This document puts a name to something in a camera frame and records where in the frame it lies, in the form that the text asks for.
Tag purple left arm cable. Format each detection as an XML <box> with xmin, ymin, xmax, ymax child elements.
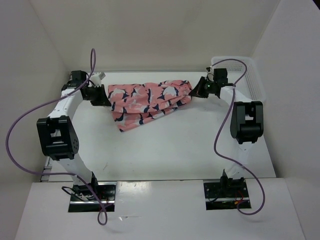
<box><xmin>5</xmin><ymin>48</ymin><xmax>111</xmax><ymax>226</ymax></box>

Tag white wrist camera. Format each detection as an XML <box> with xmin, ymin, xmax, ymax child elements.
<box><xmin>89</xmin><ymin>72</ymin><xmax>106</xmax><ymax>87</ymax></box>
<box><xmin>205</xmin><ymin>66</ymin><xmax>214</xmax><ymax>76</ymax></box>

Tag white plastic mesh basket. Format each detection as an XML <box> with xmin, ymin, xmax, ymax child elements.
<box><xmin>211</xmin><ymin>56</ymin><xmax>266</xmax><ymax>103</ymax></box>

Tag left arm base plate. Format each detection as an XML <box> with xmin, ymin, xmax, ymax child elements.
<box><xmin>61</xmin><ymin>182</ymin><xmax>116</xmax><ymax>213</ymax></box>

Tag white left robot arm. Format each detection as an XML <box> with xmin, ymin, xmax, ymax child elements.
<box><xmin>36</xmin><ymin>70</ymin><xmax>111</xmax><ymax>201</ymax></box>

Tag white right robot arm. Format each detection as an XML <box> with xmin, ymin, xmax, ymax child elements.
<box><xmin>189</xmin><ymin>68</ymin><xmax>264</xmax><ymax>179</ymax></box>

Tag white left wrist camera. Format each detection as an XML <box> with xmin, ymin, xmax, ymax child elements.
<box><xmin>89</xmin><ymin>72</ymin><xmax>106</xmax><ymax>87</ymax></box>

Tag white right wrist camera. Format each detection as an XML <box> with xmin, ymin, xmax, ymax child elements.
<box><xmin>205</xmin><ymin>66</ymin><xmax>214</xmax><ymax>76</ymax></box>

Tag pink shark print shorts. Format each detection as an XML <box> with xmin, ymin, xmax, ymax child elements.
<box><xmin>107</xmin><ymin>80</ymin><xmax>192</xmax><ymax>132</ymax></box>

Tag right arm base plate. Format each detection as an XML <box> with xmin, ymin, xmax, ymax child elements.
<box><xmin>203</xmin><ymin>181</ymin><xmax>252</xmax><ymax>211</ymax></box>

